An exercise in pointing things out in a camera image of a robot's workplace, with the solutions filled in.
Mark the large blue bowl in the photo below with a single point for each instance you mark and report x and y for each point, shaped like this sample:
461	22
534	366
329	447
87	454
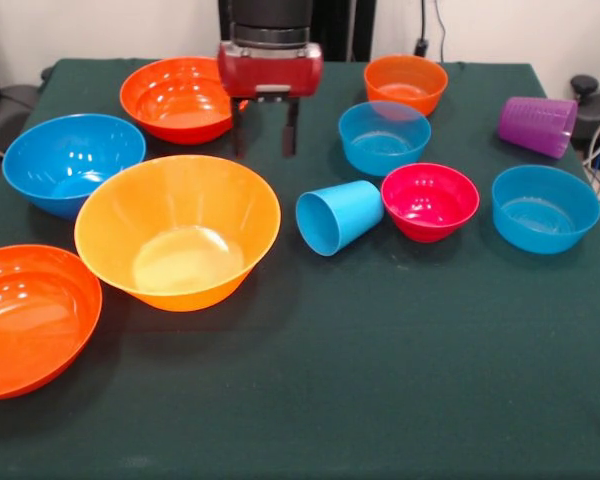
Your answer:
65	160

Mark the small blue bowl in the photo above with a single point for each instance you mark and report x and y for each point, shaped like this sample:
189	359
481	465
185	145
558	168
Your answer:
545	220
380	150

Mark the small pink bowl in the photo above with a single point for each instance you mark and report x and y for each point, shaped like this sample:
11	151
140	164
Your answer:
430	205

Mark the small orange bowl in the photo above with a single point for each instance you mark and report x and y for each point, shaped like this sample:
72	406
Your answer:
405	75

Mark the dark green table cloth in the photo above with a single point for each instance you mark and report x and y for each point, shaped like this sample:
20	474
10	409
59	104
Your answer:
330	375

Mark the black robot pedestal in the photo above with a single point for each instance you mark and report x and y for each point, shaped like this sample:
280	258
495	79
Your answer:
340	30

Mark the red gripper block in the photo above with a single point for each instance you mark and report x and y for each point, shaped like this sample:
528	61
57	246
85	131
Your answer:
270	70

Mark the large orange bowl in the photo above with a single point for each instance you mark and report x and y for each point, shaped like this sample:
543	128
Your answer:
30	325
175	100

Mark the large yellow-orange bowl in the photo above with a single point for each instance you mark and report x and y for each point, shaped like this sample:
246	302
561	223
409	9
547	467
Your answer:
180	260

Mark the blue cup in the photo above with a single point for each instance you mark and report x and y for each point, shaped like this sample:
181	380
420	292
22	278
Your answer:
340	215

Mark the purple cup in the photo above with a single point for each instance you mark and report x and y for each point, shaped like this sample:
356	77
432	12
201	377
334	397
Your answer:
535	125

